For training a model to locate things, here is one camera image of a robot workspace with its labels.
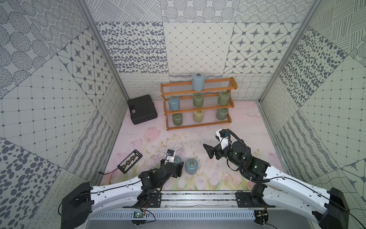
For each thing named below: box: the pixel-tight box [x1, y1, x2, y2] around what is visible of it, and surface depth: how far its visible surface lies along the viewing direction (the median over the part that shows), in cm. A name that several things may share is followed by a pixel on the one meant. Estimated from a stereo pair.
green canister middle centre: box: [193, 92, 205, 108], surface depth 94 cm
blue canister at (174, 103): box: [168, 95, 181, 112], surface depth 92 cm
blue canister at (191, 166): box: [184, 158, 199, 176], surface depth 81 cm
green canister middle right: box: [217, 90, 231, 106], surface depth 95 cm
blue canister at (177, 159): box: [173, 155, 183, 164], surface depth 83 cm
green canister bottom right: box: [215, 107, 229, 121], surface depth 105 cm
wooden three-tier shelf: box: [160, 76, 238, 132], surface depth 101 cm
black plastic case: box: [127, 94, 158, 125], surface depth 113 cm
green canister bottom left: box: [172, 113, 183, 126], surface depth 102 cm
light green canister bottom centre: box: [193, 110, 205, 123], surface depth 103 cm
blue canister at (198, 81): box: [191, 72, 206, 92], surface depth 85 cm
